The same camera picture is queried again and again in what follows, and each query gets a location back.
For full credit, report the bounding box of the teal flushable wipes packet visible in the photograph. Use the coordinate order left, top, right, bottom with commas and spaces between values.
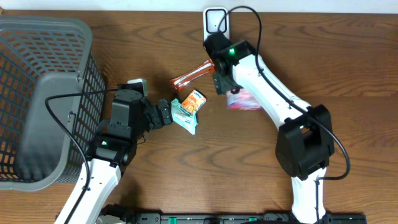
171, 99, 197, 135

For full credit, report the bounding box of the red blue snack bag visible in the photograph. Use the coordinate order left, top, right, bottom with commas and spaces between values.
226, 89, 262, 110

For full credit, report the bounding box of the orange snack bar wrapper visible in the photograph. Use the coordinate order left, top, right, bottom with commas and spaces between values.
170, 59, 215, 92

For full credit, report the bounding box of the orange Kleenex tissue pack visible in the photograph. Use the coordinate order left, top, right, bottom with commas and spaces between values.
181, 90, 206, 114

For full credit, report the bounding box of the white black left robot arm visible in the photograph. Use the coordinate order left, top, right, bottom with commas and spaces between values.
56, 89, 172, 223

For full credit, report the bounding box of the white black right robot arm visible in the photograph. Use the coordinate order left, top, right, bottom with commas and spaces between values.
203, 32, 335, 223

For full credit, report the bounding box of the grey plastic lattice basket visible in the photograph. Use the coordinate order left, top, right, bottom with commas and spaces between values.
1, 16, 105, 192

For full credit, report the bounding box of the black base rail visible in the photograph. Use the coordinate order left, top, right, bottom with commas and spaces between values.
99, 203, 368, 224

